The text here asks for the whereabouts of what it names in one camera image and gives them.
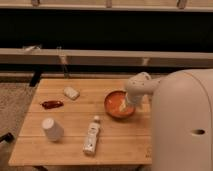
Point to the red chip bag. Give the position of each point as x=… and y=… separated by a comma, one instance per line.
x=52, y=104

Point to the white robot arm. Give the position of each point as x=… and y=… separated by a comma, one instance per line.
x=181, y=118

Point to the orange ceramic bowl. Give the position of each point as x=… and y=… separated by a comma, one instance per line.
x=116, y=107

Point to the white plastic bottle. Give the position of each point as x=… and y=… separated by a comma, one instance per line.
x=91, y=138

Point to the black object at left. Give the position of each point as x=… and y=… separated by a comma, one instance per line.
x=8, y=137

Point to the wooden table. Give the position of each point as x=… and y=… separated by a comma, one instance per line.
x=120, y=142

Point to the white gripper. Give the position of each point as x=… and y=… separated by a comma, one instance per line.
x=131, y=100

